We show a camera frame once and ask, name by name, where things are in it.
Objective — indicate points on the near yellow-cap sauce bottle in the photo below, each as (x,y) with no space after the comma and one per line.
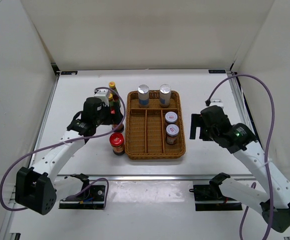
(111,101)

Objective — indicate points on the blue-label pellet jar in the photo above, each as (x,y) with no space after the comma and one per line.
(164,95)
(143,96)

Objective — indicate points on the wicker basket tray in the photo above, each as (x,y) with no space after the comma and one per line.
(145,129)

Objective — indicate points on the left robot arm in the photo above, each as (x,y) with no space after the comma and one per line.
(37,187)

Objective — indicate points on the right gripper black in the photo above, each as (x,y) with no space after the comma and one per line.
(196,121)

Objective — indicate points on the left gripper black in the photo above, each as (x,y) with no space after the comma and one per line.
(113,118)

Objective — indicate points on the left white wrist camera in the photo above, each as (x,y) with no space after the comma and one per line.
(103,94)

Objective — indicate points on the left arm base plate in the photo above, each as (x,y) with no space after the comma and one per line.
(93,194)

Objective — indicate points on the white-lid spice jar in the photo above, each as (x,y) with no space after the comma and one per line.
(172,131)
(171,118)

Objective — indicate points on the red-lid chili jar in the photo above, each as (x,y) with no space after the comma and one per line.
(117,128)
(118,144)

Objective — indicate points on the far yellow-cap sauce bottle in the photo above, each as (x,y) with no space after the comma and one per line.
(114,92)

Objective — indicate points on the yellow-cap sauce bottle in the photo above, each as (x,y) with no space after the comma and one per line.
(111,101)
(114,92)

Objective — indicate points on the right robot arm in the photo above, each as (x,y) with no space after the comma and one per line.
(273,203)

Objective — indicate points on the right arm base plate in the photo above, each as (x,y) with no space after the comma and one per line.
(207,201)

